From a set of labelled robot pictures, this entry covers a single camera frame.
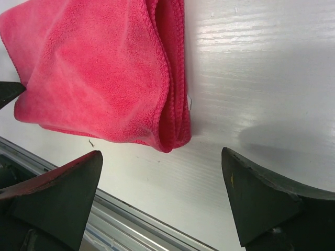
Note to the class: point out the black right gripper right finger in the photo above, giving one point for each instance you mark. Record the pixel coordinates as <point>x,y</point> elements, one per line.
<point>273,212</point>

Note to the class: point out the pink towel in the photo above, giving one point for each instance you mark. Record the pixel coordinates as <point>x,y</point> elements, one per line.
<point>112,70</point>

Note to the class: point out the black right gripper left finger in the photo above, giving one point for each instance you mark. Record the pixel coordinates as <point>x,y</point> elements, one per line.
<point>48,211</point>

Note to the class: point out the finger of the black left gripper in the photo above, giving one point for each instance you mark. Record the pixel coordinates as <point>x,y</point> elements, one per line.
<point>9,91</point>

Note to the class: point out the aluminium mounting rail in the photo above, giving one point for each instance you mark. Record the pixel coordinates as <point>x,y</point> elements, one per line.
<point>116,225</point>

